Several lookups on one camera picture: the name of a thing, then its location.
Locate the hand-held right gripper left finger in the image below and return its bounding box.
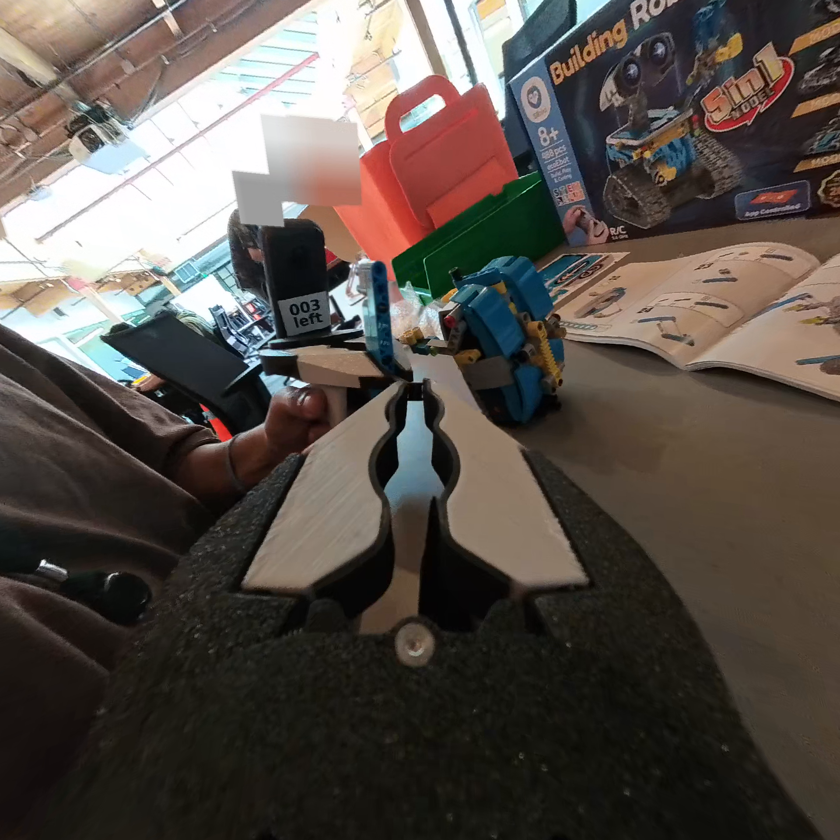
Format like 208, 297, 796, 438
241, 382, 408, 598

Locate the bubble wrap bag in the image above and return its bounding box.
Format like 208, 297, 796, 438
392, 281, 454, 326

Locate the blue grey toy robot model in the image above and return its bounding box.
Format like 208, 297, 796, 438
400, 255, 568, 426

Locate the black strap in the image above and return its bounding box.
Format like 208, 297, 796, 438
0, 558, 153, 627

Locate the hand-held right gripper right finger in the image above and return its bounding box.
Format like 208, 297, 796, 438
423, 379, 590, 589

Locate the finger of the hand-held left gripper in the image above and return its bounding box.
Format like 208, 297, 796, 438
295, 343, 411, 389
410, 351, 492, 422

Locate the orange bin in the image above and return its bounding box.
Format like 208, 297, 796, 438
333, 74, 521, 263

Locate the green storage bin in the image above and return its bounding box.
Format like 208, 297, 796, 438
392, 172, 567, 304

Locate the black mesh office chair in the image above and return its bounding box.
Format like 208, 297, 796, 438
502, 0, 578, 70

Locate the person's left hand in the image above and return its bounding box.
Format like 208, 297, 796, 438
264, 384, 337, 457

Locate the dark blue toy kit box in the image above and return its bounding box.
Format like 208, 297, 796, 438
507, 0, 840, 248

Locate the teal long holed beam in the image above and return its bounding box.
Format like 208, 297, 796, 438
363, 260, 399, 370

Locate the person's brown clothing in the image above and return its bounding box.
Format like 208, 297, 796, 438
0, 322, 263, 840

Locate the open instruction sheet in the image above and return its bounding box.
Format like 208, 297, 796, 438
563, 243, 823, 371

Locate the sticker sheet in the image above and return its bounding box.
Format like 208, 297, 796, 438
537, 251, 631, 308

